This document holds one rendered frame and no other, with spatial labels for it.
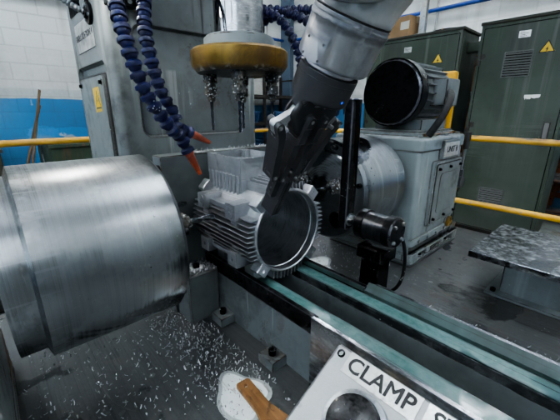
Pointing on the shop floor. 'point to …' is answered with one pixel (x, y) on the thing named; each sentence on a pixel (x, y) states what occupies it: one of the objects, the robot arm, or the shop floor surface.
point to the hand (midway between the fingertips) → (276, 193)
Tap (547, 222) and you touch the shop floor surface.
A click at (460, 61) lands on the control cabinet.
